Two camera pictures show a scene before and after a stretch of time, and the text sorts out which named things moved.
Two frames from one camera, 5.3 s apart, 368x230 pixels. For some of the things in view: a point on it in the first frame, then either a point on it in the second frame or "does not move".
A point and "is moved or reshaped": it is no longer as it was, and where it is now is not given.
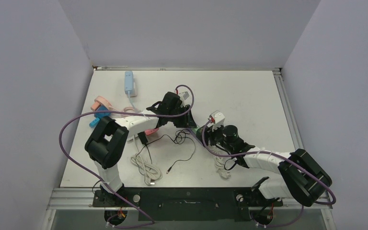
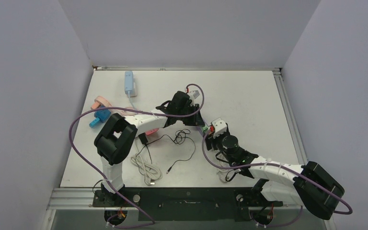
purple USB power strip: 191,132 is moved or reshaped
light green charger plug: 194,130 is moved or reshaped
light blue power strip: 129,82 does not move
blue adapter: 98,116 does not move
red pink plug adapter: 149,132 does not move
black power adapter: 143,137 does not move
